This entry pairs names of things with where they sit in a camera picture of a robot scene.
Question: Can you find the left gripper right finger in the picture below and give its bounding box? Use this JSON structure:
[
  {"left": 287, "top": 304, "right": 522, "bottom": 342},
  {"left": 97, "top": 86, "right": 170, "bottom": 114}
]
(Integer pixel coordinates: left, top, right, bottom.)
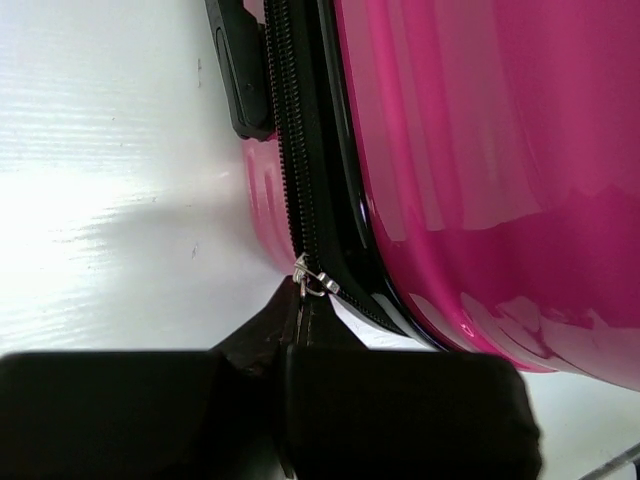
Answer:
[{"left": 285, "top": 297, "right": 543, "bottom": 479}]

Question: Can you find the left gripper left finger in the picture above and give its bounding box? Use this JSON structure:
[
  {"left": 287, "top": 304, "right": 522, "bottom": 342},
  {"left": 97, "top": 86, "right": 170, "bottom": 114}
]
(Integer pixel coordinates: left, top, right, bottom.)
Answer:
[{"left": 1, "top": 279, "right": 299, "bottom": 479}]

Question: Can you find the pink children's suitcase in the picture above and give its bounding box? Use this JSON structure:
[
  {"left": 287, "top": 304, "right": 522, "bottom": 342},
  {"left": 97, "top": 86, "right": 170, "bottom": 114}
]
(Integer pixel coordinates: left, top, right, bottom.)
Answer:
[{"left": 206, "top": 1, "right": 639, "bottom": 390}]

